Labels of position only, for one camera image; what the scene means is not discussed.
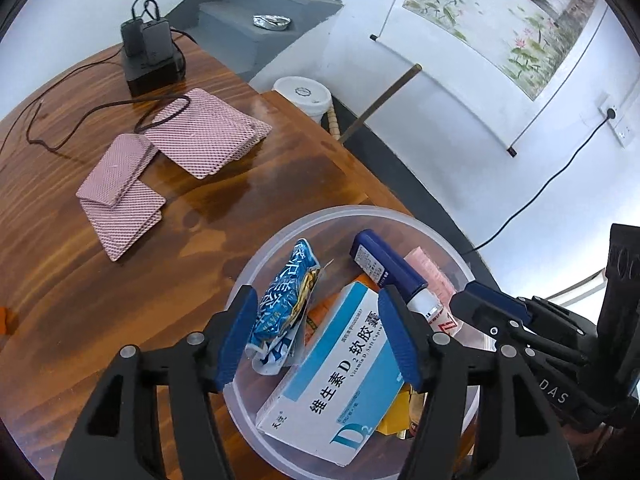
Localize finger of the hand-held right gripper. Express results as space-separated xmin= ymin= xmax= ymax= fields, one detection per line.
xmin=449 ymin=292 xmax=592 ymax=367
xmin=462 ymin=281 xmax=601 ymax=346

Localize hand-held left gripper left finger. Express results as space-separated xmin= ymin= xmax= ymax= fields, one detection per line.
xmin=54 ymin=285 xmax=260 ymax=480

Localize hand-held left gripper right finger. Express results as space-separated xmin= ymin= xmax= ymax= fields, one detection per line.
xmin=377 ymin=285 xmax=581 ymax=480

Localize blue snack packet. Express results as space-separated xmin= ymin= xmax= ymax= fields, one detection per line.
xmin=246 ymin=238 xmax=321 ymax=376

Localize zip bag with white tube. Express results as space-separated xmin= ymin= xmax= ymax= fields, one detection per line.
xmin=430 ymin=305 xmax=496 ymax=356

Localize white and blue medicine box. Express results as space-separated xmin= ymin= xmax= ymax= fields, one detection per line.
xmin=256 ymin=281 xmax=406 ymax=467

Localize gold box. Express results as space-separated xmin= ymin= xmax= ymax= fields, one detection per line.
xmin=406 ymin=390 xmax=428 ymax=441

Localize blue capped white tube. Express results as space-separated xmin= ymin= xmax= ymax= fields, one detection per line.
xmin=349 ymin=229 xmax=446 ymax=322

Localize clear plastic bowl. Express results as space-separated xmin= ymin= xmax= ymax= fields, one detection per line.
xmin=223 ymin=205 xmax=482 ymax=480

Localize yellow orange packets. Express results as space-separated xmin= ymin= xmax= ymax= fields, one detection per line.
xmin=304 ymin=274 xmax=383 ymax=348

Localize pink packet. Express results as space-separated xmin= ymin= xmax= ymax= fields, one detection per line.
xmin=404 ymin=247 xmax=458 ymax=301

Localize wooden desk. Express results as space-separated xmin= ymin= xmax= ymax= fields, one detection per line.
xmin=0 ymin=41 xmax=483 ymax=480

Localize stack of pink playing cards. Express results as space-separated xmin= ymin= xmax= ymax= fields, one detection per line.
xmin=144 ymin=88 xmax=273 ymax=180
xmin=80 ymin=180 xmax=167 ymax=262
xmin=76 ymin=133 xmax=157 ymax=206

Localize wooden stick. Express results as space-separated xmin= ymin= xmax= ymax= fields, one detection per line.
xmin=340 ymin=63 xmax=423 ymax=143

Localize white bucket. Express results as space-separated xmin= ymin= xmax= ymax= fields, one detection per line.
xmin=272 ymin=76 xmax=333 ymax=123

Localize black charging dock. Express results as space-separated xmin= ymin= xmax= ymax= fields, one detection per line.
xmin=121 ymin=45 xmax=186 ymax=98

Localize grey power bank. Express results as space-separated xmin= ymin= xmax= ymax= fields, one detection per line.
xmin=141 ymin=0 xmax=176 ymax=66

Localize grey stairs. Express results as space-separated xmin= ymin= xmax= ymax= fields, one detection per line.
xmin=165 ymin=0 xmax=346 ymax=83

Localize foil tray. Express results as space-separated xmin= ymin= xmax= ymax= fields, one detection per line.
xmin=252 ymin=14 xmax=292 ymax=31

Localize dark power bank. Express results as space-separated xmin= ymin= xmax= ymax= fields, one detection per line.
xmin=120 ymin=0 xmax=151 ymax=58

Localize black power cord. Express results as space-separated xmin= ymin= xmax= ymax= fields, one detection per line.
xmin=460 ymin=107 xmax=617 ymax=256

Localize white wall socket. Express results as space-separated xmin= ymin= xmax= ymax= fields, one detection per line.
xmin=599 ymin=92 xmax=633 ymax=148

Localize looped black cable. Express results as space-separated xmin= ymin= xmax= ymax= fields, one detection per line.
xmin=27 ymin=92 xmax=191 ymax=152

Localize lotus painting wall scroll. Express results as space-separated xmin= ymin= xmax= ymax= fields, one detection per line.
xmin=370 ymin=0 xmax=613 ymax=157

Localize long black cable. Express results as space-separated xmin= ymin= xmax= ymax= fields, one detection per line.
xmin=0 ymin=60 xmax=126 ymax=155

